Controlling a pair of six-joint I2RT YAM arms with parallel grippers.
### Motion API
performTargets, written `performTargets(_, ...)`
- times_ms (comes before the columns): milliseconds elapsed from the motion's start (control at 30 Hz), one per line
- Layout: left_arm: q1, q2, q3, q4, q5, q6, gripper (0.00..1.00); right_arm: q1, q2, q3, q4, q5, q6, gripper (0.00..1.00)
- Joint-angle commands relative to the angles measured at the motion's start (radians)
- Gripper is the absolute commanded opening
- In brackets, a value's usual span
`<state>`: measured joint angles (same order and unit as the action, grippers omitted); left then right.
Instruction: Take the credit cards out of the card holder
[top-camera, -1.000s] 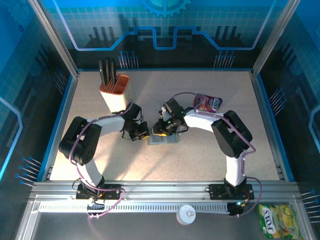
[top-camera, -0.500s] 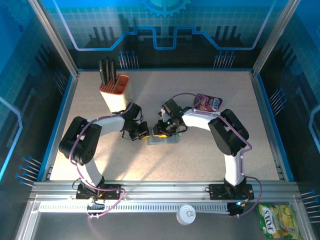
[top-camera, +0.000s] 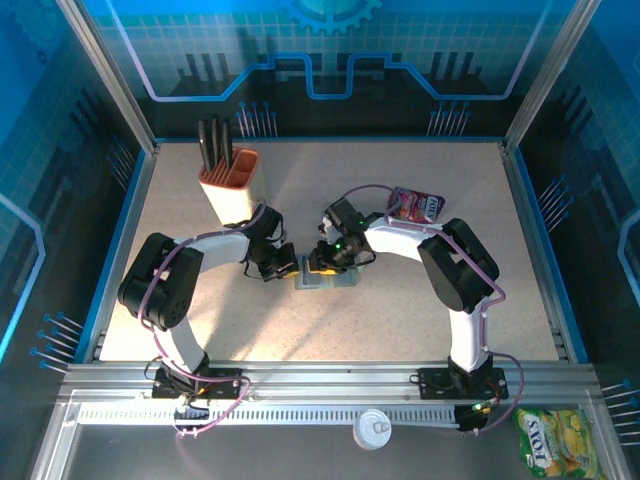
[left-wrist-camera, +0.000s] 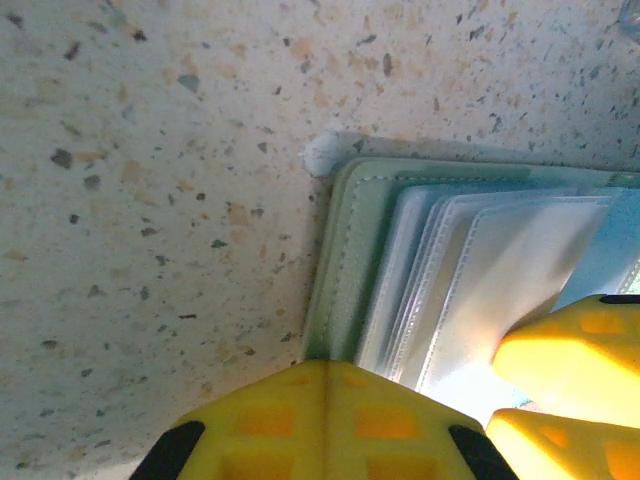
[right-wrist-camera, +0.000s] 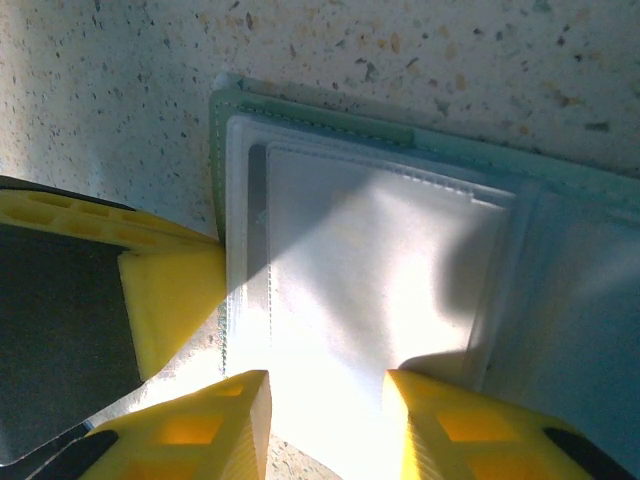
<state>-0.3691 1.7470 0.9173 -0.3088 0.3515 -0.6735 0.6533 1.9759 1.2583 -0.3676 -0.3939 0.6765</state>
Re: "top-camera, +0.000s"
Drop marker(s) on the green card holder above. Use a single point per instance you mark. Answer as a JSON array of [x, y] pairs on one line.
[[350, 280]]

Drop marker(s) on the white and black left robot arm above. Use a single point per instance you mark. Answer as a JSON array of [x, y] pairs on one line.
[[220, 250]]

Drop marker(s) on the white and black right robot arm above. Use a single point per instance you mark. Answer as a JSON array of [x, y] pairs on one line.
[[460, 275]]

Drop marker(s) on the beige knife block orange top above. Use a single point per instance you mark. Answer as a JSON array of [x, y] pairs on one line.
[[245, 170]]

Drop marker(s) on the purple candy bag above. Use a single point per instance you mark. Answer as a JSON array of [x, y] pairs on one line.
[[422, 206]]

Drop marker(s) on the white can lid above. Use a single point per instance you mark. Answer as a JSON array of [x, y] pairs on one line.
[[372, 429]]

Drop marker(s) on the black electronics box green light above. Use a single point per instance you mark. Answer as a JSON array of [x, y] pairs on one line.
[[467, 420]]

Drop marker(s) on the yellow green candy bag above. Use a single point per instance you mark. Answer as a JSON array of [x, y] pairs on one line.
[[560, 445]]

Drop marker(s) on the aluminium mounting rail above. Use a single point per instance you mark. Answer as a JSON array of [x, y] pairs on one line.
[[325, 380]]

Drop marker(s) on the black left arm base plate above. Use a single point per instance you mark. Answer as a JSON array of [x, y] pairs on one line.
[[225, 375]]

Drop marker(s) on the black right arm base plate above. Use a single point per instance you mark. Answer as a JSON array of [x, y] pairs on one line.
[[435, 382]]

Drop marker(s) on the aluminium frame post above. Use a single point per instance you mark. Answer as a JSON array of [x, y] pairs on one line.
[[549, 75], [111, 75]]

